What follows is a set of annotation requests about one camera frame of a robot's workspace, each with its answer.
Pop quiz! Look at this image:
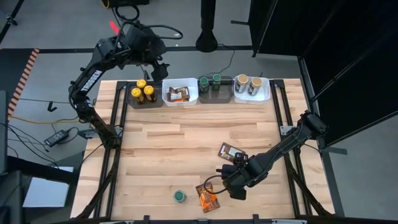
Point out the tan lid seasoning jar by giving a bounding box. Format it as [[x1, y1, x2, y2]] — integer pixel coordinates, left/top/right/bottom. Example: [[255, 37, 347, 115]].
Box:
[[248, 77, 263, 96], [234, 73, 249, 94]]

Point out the black tripod leg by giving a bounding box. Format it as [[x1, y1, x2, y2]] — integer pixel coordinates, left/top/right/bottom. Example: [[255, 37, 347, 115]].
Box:
[[0, 0, 25, 44]]

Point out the black stand post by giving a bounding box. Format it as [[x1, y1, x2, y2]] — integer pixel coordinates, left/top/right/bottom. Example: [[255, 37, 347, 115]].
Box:
[[195, 0, 219, 53]]

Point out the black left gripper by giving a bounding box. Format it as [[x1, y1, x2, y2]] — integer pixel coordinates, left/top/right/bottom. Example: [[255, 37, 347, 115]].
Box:
[[124, 23, 170, 82]]

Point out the green lid oregano jar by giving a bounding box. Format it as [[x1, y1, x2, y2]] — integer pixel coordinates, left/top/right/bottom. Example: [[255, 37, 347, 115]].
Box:
[[211, 73, 222, 91], [198, 76, 210, 95], [174, 189, 188, 204]]

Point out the dark grey plastic bin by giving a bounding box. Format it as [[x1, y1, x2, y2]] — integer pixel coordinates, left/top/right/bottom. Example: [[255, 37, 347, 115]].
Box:
[[127, 81, 164, 110]]

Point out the white flat panel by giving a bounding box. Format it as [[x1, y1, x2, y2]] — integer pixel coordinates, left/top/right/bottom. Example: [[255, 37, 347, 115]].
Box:
[[23, 166, 75, 208]]

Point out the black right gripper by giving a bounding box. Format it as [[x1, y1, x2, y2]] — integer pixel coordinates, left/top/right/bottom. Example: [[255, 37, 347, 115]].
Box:
[[216, 152, 265, 201]]

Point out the black curtain partition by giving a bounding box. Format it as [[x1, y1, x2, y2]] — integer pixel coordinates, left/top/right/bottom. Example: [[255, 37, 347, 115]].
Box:
[[248, 0, 398, 147]]

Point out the black power adapter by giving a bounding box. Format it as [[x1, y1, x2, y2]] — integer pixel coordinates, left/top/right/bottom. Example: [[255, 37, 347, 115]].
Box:
[[44, 129, 70, 147]]

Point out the orange black hazard tape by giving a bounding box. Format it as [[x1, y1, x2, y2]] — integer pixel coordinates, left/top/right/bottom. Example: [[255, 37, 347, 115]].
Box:
[[7, 48, 40, 118]]

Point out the white plastic bin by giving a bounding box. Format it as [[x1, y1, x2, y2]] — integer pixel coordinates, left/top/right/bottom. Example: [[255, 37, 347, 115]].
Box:
[[161, 77, 200, 108], [233, 75, 271, 105]]

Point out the orange brown seasoning packet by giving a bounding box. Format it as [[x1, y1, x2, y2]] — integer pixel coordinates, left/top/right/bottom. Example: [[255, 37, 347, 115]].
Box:
[[167, 86, 190, 98], [167, 90, 191, 103], [217, 142, 246, 162], [195, 181, 221, 213]]

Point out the black table frame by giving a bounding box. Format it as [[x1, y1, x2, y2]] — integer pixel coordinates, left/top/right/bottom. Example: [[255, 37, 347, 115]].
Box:
[[74, 79, 335, 224]]

